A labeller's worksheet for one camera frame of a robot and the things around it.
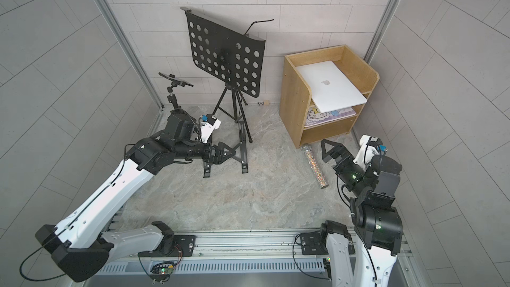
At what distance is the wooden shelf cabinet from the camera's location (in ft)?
2.62

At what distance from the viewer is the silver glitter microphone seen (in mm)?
863

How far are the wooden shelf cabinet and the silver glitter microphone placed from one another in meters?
0.04

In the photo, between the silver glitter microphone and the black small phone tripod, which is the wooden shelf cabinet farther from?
the black small phone tripod
